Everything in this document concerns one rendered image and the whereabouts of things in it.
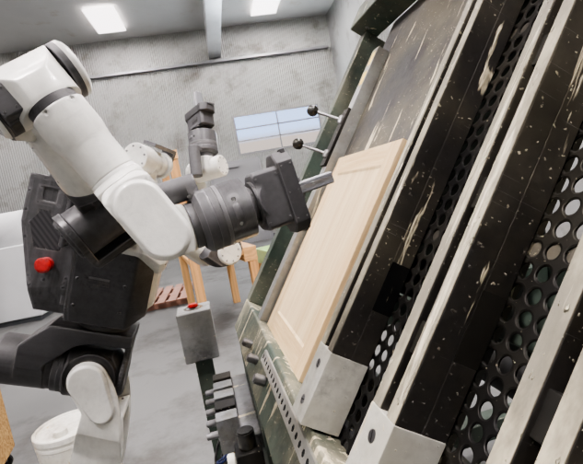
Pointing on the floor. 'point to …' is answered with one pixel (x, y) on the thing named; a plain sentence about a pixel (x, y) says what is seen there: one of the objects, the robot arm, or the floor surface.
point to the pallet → (169, 296)
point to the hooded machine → (5, 272)
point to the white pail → (56, 438)
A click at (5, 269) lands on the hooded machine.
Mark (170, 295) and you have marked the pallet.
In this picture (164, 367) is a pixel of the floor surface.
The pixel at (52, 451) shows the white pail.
